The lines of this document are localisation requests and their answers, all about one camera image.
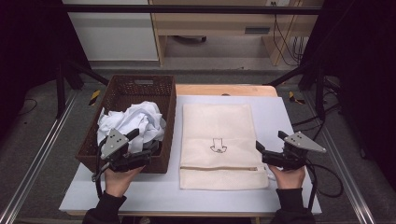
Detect white cabinet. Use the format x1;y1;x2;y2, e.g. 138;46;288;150
62;0;160;63

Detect right hand-held gripper cable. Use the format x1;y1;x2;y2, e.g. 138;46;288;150
306;162;319;213

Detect thin black floor cable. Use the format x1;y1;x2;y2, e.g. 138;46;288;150
17;97;38;118

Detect hanging black cables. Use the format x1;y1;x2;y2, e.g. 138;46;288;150
272;13;309;67

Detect left hand-held gripper cable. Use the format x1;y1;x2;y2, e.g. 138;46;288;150
92;138;108;199

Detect black horizontal frame bar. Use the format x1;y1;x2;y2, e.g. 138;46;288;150
60;4;323;15

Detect light wooden desk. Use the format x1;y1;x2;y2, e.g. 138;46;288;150
148;0;325;67

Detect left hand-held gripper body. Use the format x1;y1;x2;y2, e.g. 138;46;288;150
99;128;153;174

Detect aluminium floor rail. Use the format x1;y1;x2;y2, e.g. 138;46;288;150
0;90;78;224
303;91;376;224

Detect yellow black floor tape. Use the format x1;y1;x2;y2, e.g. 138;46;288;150
288;91;306;105
88;89;102;106

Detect dark curtain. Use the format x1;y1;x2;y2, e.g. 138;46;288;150
0;0;92;138
300;0;396;181

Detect person's right hand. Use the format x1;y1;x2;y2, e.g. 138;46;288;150
269;165;306;190

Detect looped black floor cable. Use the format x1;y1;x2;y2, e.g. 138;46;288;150
306;118;345;199

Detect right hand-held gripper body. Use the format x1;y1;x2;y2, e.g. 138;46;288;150
262;131;327;172

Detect person's left hand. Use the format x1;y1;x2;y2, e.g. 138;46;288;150
104;166;146;199

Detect brown woven basket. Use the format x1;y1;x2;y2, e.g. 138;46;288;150
75;74;177;175

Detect pale grey table board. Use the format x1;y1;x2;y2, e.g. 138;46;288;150
59;94;322;216

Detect black metal stand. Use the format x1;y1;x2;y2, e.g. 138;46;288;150
264;59;328;120
55;59;110;119

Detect hand-held gripper cable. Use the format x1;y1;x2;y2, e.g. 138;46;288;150
306;162;319;213
92;138;108;199

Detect straight black floor cables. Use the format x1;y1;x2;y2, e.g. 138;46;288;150
291;77;342;133

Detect cream mesh laundry bag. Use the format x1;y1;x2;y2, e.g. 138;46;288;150
179;103;270;190

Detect white shirt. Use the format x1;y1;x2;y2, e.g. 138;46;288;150
96;100;167;156

